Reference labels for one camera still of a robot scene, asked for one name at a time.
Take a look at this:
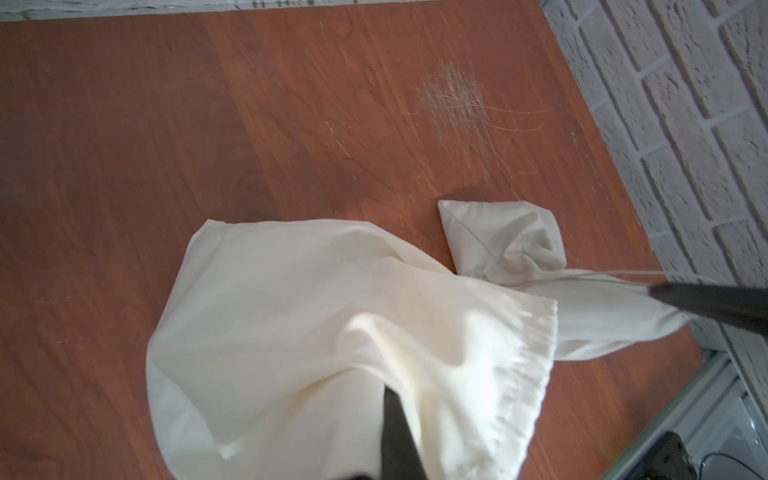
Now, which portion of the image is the cream cloth bag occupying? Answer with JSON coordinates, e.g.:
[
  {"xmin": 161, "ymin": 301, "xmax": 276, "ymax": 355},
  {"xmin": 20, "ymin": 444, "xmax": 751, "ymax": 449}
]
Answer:
[{"xmin": 146, "ymin": 220, "xmax": 557, "ymax": 479}]

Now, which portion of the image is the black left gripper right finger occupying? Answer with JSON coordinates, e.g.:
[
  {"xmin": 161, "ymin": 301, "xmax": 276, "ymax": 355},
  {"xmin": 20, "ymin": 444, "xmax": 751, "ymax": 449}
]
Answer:
[{"xmin": 649, "ymin": 283, "xmax": 767, "ymax": 336}]

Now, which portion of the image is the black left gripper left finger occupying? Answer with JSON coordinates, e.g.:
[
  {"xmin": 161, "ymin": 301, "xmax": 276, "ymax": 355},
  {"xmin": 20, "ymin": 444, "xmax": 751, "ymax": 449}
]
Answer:
[{"xmin": 378, "ymin": 387, "xmax": 427, "ymax": 480}]

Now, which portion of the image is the aluminium front rail frame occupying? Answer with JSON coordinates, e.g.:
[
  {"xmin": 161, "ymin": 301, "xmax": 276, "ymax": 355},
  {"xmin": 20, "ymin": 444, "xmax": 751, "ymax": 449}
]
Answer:
[{"xmin": 603, "ymin": 352, "xmax": 767, "ymax": 479}]

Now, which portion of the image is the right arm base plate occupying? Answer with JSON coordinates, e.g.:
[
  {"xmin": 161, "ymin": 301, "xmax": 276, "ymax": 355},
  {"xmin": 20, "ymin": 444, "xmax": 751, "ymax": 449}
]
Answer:
[{"xmin": 625, "ymin": 431, "xmax": 699, "ymax": 480}]

